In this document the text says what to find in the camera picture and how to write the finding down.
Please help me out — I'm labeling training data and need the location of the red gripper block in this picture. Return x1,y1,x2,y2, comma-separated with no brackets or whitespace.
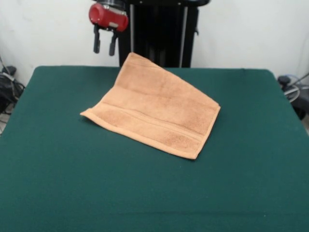
88,2,129,57

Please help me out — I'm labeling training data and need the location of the tan terry towel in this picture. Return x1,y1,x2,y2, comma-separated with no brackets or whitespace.
79,52,222,160

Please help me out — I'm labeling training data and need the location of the dark green table cloth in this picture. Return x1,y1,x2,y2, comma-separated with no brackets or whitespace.
0,65,309,232

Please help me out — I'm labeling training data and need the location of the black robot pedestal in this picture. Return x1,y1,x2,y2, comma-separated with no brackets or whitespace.
118,0,211,68

